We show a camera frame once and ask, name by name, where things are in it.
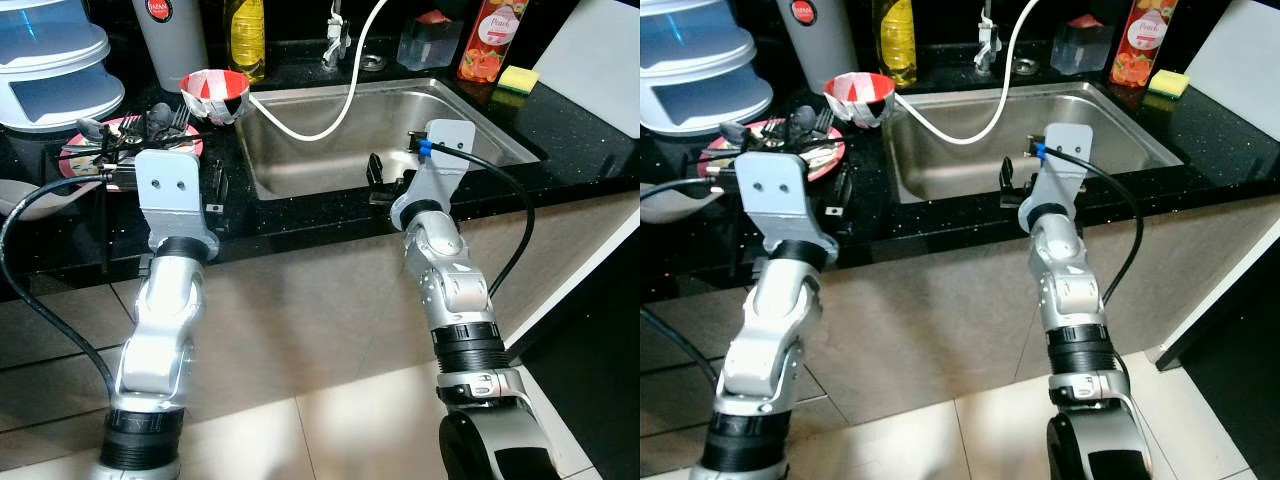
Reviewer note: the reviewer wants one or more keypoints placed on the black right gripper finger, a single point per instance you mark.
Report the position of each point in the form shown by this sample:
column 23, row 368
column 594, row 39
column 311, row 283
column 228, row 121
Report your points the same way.
column 376, row 170
column 1005, row 172

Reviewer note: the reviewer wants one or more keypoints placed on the red white striped bowl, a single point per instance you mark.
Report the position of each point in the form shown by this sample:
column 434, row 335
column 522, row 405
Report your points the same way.
column 860, row 90
column 215, row 88

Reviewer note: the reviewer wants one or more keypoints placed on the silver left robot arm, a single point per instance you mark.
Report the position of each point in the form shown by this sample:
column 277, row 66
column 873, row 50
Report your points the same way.
column 160, row 330
column 760, row 340

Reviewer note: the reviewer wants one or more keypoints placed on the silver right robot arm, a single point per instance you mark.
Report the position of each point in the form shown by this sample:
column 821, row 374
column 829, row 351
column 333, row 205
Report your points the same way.
column 455, row 280
column 1070, row 290

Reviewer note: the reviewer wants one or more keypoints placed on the pink rimmed plate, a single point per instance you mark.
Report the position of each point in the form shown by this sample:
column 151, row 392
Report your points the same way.
column 195, row 146
column 838, row 150

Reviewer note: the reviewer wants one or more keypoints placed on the stainless steel sink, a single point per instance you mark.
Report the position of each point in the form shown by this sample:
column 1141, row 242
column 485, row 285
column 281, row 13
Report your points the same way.
column 950, row 165
column 320, row 165

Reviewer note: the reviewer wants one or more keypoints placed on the metal fork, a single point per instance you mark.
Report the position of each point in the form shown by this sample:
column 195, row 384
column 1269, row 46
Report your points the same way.
column 823, row 122
column 182, row 120

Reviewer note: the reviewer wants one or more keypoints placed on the round metal hole cover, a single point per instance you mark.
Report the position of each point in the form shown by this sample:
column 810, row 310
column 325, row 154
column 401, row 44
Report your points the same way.
column 372, row 63
column 1026, row 67

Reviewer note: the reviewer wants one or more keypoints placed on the beige cabinet front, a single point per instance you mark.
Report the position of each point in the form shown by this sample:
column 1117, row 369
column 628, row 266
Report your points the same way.
column 930, row 290
column 300, row 280

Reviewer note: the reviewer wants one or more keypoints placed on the metal faucet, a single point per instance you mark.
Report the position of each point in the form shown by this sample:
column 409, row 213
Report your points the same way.
column 335, row 45
column 988, row 45

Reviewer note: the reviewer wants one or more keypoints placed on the clear plastic container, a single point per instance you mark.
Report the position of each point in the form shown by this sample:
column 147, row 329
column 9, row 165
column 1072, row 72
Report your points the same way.
column 430, row 45
column 1080, row 50

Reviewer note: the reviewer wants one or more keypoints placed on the grey canister with red logo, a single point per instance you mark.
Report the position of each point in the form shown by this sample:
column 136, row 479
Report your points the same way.
column 170, row 50
column 810, row 50

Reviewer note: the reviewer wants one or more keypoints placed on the yellow dish soap bottle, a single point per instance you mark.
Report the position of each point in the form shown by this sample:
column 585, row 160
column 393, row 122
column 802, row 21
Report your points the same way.
column 245, row 40
column 897, row 40

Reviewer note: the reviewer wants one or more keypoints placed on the yellow sponge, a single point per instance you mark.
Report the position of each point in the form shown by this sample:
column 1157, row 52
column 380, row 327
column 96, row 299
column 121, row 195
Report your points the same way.
column 1168, row 83
column 518, row 80

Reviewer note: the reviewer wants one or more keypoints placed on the red peach label bottle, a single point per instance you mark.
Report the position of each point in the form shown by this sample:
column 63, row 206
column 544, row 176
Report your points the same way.
column 490, row 40
column 1140, row 45

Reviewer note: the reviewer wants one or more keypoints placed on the white blue stacked container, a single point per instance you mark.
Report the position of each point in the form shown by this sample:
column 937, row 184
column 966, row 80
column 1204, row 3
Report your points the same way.
column 700, row 60
column 55, row 60

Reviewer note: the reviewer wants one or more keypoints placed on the white panel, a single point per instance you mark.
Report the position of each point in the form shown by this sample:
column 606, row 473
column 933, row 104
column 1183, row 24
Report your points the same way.
column 1235, row 65
column 595, row 60

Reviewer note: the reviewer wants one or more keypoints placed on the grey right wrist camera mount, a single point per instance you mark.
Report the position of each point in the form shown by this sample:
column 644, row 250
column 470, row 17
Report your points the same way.
column 440, row 170
column 1062, row 170

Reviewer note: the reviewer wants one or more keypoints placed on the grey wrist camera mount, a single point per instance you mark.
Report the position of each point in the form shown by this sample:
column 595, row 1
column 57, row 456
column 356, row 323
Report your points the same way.
column 440, row 170
column 165, row 200
column 770, row 200
column 1062, row 170

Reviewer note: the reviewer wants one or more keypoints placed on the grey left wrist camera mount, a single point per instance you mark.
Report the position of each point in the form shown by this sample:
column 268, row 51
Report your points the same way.
column 165, row 200
column 770, row 200

